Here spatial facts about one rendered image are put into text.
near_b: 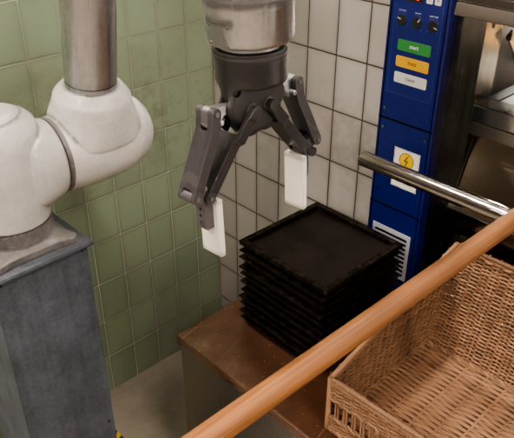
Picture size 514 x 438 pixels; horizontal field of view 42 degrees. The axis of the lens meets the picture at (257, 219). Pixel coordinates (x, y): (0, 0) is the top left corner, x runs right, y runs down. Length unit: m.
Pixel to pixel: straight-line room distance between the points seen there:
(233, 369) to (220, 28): 1.13
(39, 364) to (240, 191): 1.03
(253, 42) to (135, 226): 1.57
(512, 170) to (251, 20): 1.05
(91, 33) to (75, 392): 0.77
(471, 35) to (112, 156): 0.80
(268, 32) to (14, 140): 0.71
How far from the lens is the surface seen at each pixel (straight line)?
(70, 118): 1.32
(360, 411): 1.42
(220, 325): 1.78
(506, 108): 1.58
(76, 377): 1.55
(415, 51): 1.59
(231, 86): 0.67
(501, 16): 1.34
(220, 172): 0.68
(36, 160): 1.28
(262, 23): 0.64
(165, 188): 2.19
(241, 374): 1.65
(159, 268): 2.32
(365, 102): 1.75
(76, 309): 1.45
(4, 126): 1.26
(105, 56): 1.28
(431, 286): 0.91
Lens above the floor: 1.72
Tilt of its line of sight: 31 degrees down
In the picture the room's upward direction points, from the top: straight up
